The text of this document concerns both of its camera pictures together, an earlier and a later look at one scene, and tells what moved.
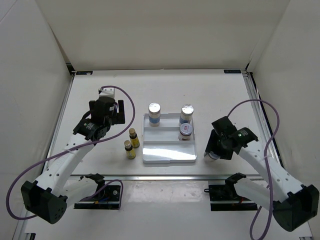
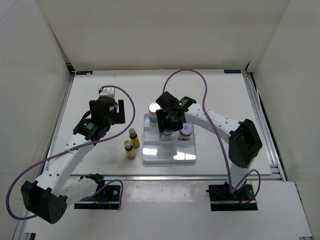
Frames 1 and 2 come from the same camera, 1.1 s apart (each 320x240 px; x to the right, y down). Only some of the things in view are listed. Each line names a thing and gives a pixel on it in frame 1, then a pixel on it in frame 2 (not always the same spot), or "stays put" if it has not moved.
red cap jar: (213, 156) -> (165, 137)
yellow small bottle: (134, 138) stays put
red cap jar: (186, 130) stays put
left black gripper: (119, 119) stays put
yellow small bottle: (130, 152) stays put
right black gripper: (212, 142) -> (161, 115)
